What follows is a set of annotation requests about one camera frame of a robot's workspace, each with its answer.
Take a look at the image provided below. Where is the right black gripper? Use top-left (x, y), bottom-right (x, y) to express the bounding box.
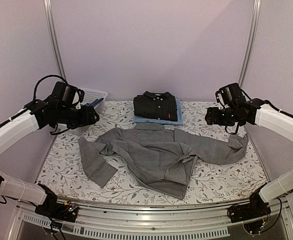
top-left (205, 106), bottom-right (238, 127)

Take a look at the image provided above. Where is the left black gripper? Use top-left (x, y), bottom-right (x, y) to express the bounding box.
top-left (57, 105), bottom-right (100, 130)

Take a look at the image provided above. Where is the grey long sleeve shirt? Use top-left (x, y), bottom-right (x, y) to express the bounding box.
top-left (78, 123), bottom-right (249, 200)

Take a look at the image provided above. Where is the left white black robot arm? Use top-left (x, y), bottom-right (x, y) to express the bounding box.
top-left (0, 74), bottom-right (100, 217)

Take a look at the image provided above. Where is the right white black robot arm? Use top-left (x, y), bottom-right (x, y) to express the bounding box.
top-left (205, 83), bottom-right (293, 218)

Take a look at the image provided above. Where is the blue checked shirt in basket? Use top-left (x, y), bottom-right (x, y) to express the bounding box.
top-left (83, 97), bottom-right (104, 108)

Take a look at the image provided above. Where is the white plastic laundry basket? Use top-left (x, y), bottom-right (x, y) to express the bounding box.
top-left (75, 87), bottom-right (109, 135)

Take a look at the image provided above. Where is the folded light blue shirt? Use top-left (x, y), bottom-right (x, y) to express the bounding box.
top-left (133, 98), bottom-right (183, 126)

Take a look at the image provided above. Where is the folded black striped shirt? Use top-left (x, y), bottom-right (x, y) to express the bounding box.
top-left (133, 91), bottom-right (178, 122)

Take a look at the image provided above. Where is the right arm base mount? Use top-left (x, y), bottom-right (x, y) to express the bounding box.
top-left (227, 184), bottom-right (271, 223)

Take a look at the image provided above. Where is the left aluminium frame post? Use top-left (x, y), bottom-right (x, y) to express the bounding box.
top-left (43, 0), bottom-right (66, 79)

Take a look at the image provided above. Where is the aluminium frame post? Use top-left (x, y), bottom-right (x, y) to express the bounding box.
top-left (238, 0), bottom-right (262, 88)
top-left (43, 0), bottom-right (66, 79)

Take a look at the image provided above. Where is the aluminium front rail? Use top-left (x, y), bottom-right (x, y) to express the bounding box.
top-left (7, 197), bottom-right (293, 240)

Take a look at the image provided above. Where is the right aluminium frame post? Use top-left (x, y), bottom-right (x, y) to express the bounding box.
top-left (238, 0), bottom-right (262, 88)

